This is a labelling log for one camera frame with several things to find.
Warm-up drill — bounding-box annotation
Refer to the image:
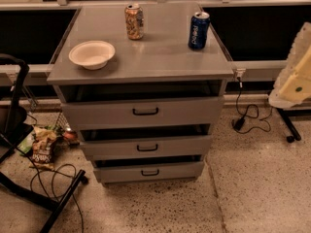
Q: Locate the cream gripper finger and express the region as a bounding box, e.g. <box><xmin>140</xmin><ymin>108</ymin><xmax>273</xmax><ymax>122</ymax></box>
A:
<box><xmin>268</xmin><ymin>22</ymin><xmax>311</xmax><ymax>109</ymax></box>

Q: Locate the grey top drawer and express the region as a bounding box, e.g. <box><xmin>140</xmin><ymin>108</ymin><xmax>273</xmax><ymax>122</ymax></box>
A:
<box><xmin>62</xmin><ymin>97</ymin><xmax>224</xmax><ymax>130</ymax></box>

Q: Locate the grey drawer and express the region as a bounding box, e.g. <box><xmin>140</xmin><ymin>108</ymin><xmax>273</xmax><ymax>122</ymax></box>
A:
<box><xmin>81</xmin><ymin>135</ymin><xmax>212</xmax><ymax>160</ymax></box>
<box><xmin>62</xmin><ymin>97</ymin><xmax>224</xmax><ymax>130</ymax></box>
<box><xmin>94</xmin><ymin>161</ymin><xmax>204</xmax><ymax>183</ymax></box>

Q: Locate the grey middle drawer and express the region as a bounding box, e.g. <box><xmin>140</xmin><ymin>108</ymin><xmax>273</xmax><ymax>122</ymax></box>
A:
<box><xmin>81</xmin><ymin>135</ymin><xmax>212</xmax><ymax>160</ymax></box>

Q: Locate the grey drawer cabinet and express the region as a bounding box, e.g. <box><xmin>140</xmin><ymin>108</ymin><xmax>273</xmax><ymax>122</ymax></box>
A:
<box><xmin>48</xmin><ymin>2</ymin><xmax>232</xmax><ymax>169</ymax></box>

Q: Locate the grey bottom drawer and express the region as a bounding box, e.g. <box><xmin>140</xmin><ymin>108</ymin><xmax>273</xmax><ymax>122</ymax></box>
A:
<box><xmin>94</xmin><ymin>161</ymin><xmax>204</xmax><ymax>183</ymax></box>

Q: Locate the black wheeled stand leg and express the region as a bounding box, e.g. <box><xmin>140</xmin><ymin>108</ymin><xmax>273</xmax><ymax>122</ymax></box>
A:
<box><xmin>277</xmin><ymin>109</ymin><xmax>301</xmax><ymax>143</ymax></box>

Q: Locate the blue pepsi can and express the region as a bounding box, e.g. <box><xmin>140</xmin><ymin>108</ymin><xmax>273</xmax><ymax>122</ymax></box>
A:
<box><xmin>188</xmin><ymin>12</ymin><xmax>210</xmax><ymax>50</ymax></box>

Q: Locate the orange patterned soda can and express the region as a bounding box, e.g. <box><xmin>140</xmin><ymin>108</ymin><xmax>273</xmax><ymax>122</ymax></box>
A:
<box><xmin>124</xmin><ymin>4</ymin><xmax>144</xmax><ymax>40</ymax></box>

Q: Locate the white paper bowl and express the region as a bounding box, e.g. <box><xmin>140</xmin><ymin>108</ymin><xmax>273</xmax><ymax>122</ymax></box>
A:
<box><xmin>69</xmin><ymin>41</ymin><xmax>116</xmax><ymax>70</ymax></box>

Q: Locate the red round object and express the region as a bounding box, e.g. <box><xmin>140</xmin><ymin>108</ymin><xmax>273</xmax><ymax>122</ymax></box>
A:
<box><xmin>63</xmin><ymin>131</ymin><xmax>77</xmax><ymax>141</ymax></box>

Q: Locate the sun chips bag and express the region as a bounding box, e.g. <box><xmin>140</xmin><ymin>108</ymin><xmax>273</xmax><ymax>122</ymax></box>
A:
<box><xmin>31</xmin><ymin>127</ymin><xmax>57</xmax><ymax>171</ymax></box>

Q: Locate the green snack package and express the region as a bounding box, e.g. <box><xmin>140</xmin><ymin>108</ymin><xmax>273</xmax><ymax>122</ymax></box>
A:
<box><xmin>17</xmin><ymin>132</ymin><xmax>35</xmax><ymax>155</ymax></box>

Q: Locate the black metal stand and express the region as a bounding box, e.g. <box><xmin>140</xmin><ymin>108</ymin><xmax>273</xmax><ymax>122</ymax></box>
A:
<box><xmin>0</xmin><ymin>53</ymin><xmax>86</xmax><ymax>233</ymax></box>

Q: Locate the black power adapter cable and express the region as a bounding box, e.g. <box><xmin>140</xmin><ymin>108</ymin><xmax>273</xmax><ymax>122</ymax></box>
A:
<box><xmin>230</xmin><ymin>77</ymin><xmax>274</xmax><ymax>135</ymax></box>

